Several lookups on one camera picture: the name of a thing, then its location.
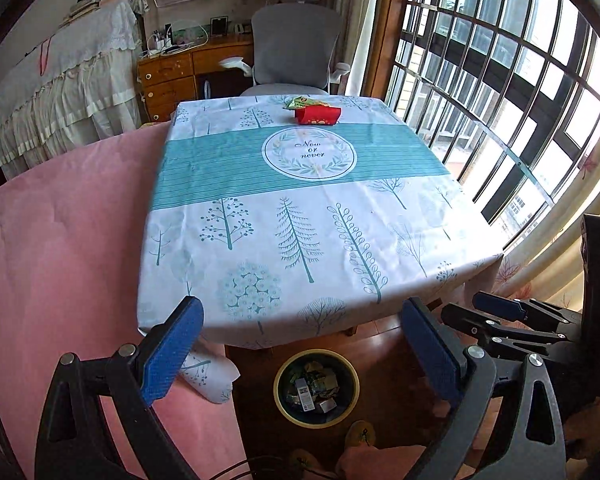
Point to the yellow slipper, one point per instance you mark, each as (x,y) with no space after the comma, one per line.
(360,434)
(305,465)

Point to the red packet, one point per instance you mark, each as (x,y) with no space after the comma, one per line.
(317,116)

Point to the large window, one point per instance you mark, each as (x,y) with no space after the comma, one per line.
(505,60)

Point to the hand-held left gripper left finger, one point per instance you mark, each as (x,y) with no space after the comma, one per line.
(172,350)

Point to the grey office chair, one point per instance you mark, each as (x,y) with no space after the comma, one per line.
(295,40)

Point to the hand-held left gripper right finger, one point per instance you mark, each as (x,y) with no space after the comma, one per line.
(430,350)

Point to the yellow-rimmed round bin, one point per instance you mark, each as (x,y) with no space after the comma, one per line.
(280,400)

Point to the person's pink pants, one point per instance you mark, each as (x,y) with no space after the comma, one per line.
(380,462)

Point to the small picture frame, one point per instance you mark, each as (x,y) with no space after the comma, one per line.
(219,26)

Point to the pile of crumpled wrappers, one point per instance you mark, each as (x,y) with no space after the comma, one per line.
(317,387)

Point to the tree-print tablecloth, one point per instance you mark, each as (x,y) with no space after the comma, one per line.
(280,185)

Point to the pink bedsheet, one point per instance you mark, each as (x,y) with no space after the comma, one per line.
(70,260)

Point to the white power strip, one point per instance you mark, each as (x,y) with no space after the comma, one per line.
(160,42)

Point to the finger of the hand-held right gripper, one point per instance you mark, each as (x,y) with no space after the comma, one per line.
(500,306)
(510,337)

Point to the wooden desk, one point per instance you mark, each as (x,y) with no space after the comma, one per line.
(172,80)

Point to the green packet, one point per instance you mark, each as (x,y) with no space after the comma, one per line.
(295,103)

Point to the cream ruffled cloth cover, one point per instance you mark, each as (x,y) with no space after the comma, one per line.
(65,90)

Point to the pile of flat books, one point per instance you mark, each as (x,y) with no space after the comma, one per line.
(102,2)

